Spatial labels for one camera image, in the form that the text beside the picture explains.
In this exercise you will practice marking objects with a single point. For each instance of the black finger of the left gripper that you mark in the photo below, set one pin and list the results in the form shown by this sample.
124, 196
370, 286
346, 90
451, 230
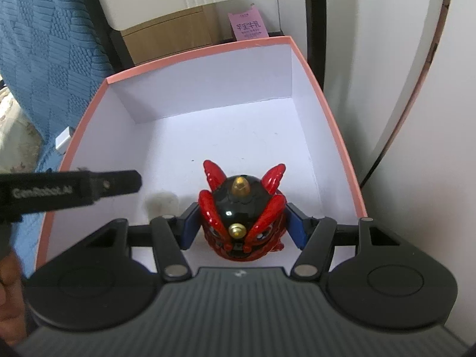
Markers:
30, 193

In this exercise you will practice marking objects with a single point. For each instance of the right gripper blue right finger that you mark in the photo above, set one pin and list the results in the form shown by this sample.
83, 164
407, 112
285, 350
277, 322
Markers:
298, 225

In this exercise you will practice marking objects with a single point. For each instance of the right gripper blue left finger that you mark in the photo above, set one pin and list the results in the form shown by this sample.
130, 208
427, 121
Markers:
188, 225

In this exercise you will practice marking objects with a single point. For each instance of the red black lion toy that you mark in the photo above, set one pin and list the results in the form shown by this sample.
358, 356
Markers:
243, 217

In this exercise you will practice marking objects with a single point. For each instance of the person's left hand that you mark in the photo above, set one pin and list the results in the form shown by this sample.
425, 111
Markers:
12, 309

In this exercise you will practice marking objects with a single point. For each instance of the floral cream pillow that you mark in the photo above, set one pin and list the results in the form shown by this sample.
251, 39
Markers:
20, 143

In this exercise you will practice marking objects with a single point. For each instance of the white power adapter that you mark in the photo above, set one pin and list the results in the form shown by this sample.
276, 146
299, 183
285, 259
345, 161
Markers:
63, 140

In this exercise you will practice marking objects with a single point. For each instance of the pink cardboard box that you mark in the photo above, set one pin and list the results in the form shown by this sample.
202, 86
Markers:
246, 105

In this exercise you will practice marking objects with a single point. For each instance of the blue textured sofa cover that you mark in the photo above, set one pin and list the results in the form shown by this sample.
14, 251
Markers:
53, 62

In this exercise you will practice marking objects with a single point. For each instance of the pink paper note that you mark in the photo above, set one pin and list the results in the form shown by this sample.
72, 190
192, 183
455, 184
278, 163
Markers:
248, 25

